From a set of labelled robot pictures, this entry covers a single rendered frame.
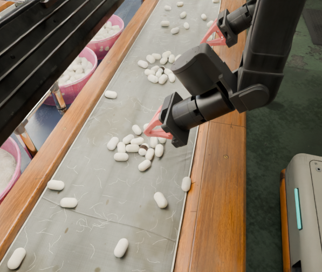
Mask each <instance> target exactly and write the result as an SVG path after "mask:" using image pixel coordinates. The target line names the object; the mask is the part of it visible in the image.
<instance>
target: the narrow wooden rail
mask: <svg viewBox="0 0 322 272"><path fill-rule="evenodd" d="M158 2H159V0H145V1H144V2H143V4H142V5H141V6H140V8H139V9H138V11H137V12H136V14H135V15H134V16H133V18H132V19H131V21H130V22H129V23H128V25H127V26H126V27H125V29H124V30H123V32H122V33H121V35H120V36H119V38H118V39H117V40H116V42H115V43H114V45H113V46H112V47H111V49H110V50H109V52H108V53H107V55H106V56H105V57H104V59H103V60H102V62H101V63H100V64H99V66H98V67H97V69H96V70H95V72H94V73H93V74H92V76H91V77H90V79H89V80H88V81H87V83H86V84H85V86H84V87H83V88H82V90H81V91H80V92H79V94H78V95H77V97H76V98H75V100H74V102H73V103H72V105H71V106H70V107H69V109H68V110H67V111H66V112H65V114H64V115H63V117H62V118H61V119H60V121H59V122H58V124H57V125H56V127H55V128H54V129H53V131H52V132H51V134H50V135H49V136H48V138H47V139H46V140H45V142H44V143H43V145H42V146H41V148H40V149H39V151H38V152H37V153H36V155H35V156H34V157H33V159H32V160H31V162H30V163H29V165H28V166H27V168H26V169H25V170H24V172H23V173H22V174H21V176H20V177H19V179H18V180H17V182H16V183H15V184H14V186H13V187H12V189H11V190H10V191H9V193H8V194H7V196H6V197H5V199H4V200H3V201H2V203H1V204H0V262H1V260H2V259H3V257H4V256H5V254H6V252H7V251H8V249H9V248H10V246H11V244H12V243H13V241H14V239H15V238H16V236H17V234H18V233H19V231H20V229H21V228H22V226H23V224H24V223H25V221H26V219H27V218H28V216H29V215H30V213H31V211H32V210H33V208H34V206H35V205H36V203H37V201H38V200H39V198H40V196H41V195H42V193H43V191H44V190H45V188H46V186H47V183H48V182H49V181H50V180H51V178H52V177H53V175H54V173H55V172H56V170H57V168H58V167H59V165H60V163H61V162H62V160H63V158H64V157H65V155H66V153H67V152H68V150H69V149H70V147H71V145H72V144H73V142H74V140H75V139H76V137H77V135H78V134H79V132H80V130H81V129H82V127H83V125H84V124H85V122H86V120H87V119H88V117H89V116H90V114H91V112H92V111H93V109H94V107H95V106H96V104H97V102H98V101H99V99H100V97H101V96H102V94H103V92H104V91H105V89H106V87H107V86H108V84H109V83H110V81H111V79H112V78H113V76H114V75H115V73H116V71H117V69H118V68H119V66H120V64H121V63H122V61H123V60H124V58H125V56H126V54H127V53H128V51H129V50H130V48H131V46H132V45H133V43H134V42H135V40H136V38H137V36H138V35H139V33H140V31H141V30H142V28H143V27H144V25H145V23H146V21H147V20H148V18H149V17H150V15H151V14H152V12H153V10H154V9H155V7H156V5H157V4H158Z"/></svg>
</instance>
